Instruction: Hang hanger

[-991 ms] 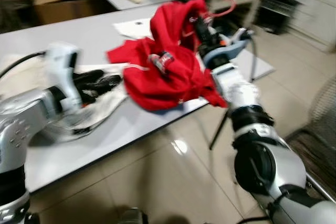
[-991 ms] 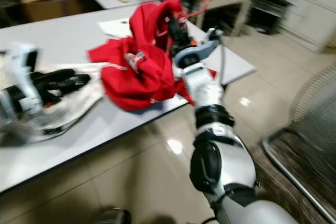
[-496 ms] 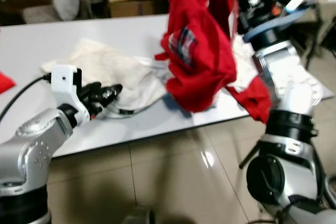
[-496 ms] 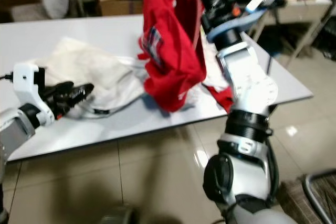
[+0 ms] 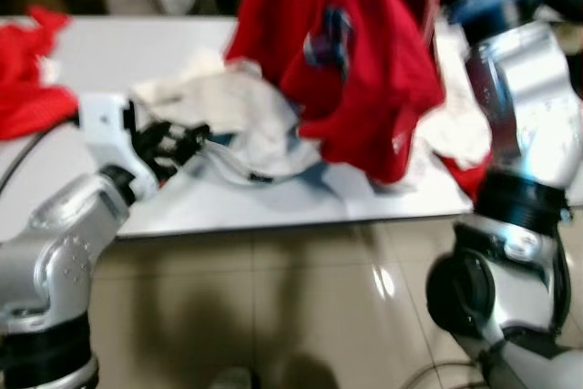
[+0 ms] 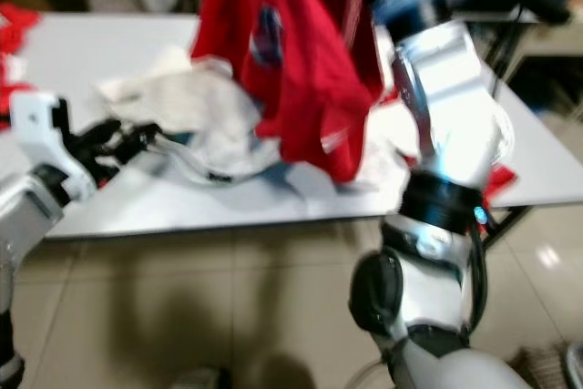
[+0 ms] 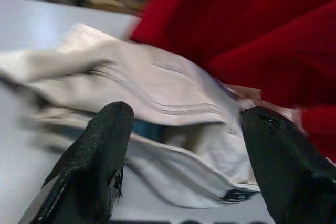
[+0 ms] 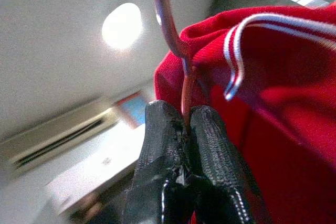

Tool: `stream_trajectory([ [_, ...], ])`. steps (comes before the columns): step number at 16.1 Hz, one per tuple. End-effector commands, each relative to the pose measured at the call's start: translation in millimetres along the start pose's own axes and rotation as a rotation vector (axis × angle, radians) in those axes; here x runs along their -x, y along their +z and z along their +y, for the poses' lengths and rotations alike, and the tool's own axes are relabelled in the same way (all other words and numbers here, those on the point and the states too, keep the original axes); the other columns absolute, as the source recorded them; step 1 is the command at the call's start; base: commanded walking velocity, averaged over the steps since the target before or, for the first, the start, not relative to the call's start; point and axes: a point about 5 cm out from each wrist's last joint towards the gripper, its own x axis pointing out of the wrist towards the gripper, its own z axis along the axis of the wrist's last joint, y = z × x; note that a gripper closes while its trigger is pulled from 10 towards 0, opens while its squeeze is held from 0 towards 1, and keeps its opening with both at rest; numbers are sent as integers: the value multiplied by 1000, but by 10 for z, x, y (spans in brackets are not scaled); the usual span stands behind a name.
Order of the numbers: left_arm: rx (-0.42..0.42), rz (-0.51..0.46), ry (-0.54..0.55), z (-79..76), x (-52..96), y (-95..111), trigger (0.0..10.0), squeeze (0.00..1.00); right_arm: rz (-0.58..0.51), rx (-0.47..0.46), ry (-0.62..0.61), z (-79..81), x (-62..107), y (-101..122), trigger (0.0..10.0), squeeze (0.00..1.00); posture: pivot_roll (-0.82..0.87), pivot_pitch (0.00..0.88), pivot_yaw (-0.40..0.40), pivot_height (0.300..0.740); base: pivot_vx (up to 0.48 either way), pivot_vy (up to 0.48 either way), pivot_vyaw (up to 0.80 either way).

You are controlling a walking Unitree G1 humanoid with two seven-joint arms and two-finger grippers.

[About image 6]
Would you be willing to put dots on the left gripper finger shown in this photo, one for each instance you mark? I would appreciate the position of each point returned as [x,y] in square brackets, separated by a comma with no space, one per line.
[129,130]
[123,148]

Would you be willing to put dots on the red polo shirt white trim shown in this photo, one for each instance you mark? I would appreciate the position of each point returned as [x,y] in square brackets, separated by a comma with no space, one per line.
[291,88]

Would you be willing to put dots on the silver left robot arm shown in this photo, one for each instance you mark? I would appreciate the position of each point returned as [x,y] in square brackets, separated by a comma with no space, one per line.
[23,225]

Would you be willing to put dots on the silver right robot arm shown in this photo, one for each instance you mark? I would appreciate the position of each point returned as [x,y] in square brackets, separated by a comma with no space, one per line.
[446,116]

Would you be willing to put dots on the white table black legs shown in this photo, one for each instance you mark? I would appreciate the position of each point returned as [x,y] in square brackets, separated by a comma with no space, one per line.
[146,198]

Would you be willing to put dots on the beige trousers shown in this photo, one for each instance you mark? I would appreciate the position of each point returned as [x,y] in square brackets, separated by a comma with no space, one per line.
[200,116]

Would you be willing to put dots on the plain red shirt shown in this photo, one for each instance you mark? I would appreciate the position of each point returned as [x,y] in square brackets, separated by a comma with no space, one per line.
[14,61]
[496,179]

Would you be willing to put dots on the grey robot foot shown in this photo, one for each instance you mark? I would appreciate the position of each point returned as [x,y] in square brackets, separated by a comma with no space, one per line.
[202,378]

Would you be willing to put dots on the white crumpled shirt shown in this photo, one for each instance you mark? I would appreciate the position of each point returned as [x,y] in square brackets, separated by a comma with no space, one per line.
[396,134]

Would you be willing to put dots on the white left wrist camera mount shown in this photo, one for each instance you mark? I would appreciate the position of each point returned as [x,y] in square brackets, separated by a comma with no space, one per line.
[36,125]

